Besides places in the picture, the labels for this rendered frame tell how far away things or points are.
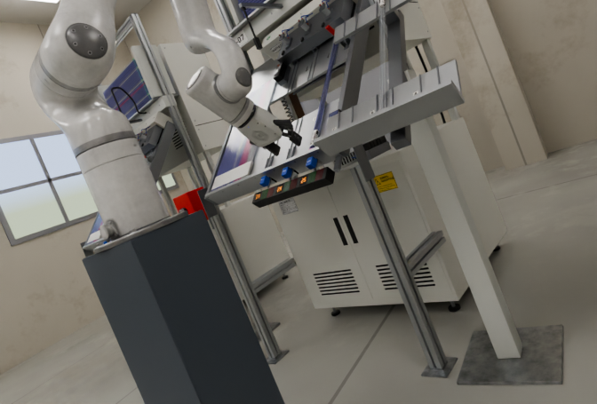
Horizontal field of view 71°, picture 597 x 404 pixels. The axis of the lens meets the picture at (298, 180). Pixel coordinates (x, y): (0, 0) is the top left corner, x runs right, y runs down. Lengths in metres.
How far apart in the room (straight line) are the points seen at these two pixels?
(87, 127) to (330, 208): 1.06
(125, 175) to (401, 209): 0.98
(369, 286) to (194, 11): 1.19
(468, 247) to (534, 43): 2.89
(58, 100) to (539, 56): 3.52
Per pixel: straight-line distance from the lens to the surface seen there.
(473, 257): 1.22
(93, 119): 0.88
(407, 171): 1.47
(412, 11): 1.99
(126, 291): 0.86
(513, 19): 3.95
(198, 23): 1.12
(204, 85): 1.05
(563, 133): 3.97
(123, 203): 0.85
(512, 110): 3.72
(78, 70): 0.88
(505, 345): 1.33
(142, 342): 0.89
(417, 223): 1.52
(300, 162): 1.30
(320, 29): 1.62
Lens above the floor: 0.72
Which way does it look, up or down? 2 degrees down
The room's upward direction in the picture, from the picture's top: 22 degrees counter-clockwise
